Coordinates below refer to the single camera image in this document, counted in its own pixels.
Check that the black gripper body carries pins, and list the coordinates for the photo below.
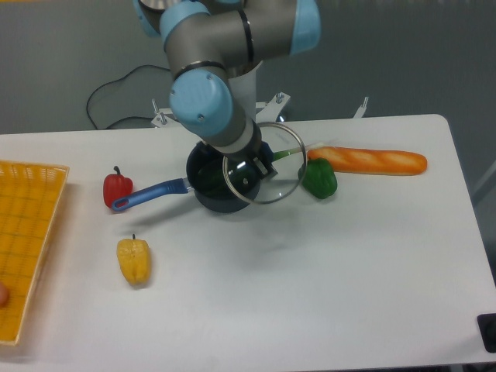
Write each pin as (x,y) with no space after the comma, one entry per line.
(257,149)

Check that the glass pot lid blue knob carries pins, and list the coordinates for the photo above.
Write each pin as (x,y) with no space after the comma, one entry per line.
(242,178)

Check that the dark blue saucepan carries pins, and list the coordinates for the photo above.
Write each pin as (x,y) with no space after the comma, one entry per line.
(204,178)

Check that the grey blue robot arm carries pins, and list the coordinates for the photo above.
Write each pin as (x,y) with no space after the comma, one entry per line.
(204,40)

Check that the green onion stalk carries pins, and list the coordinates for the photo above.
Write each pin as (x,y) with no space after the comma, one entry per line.
(285,153)

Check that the green bell pepper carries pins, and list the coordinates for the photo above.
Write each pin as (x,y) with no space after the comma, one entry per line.
(318,178)

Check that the orange baguette bread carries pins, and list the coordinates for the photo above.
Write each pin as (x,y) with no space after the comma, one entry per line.
(375,162)

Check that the red bell pepper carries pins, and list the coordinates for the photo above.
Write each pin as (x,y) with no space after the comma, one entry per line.
(116,186)

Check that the yellow bell pepper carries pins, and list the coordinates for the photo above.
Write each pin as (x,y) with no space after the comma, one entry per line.
(135,261)

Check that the yellow woven basket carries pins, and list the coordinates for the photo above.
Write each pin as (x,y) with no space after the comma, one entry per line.
(30,197)

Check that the black table grommet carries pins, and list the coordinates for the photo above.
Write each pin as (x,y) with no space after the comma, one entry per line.
(487,327)

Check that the white metal bracket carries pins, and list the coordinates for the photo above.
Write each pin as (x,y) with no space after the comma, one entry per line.
(360,112)

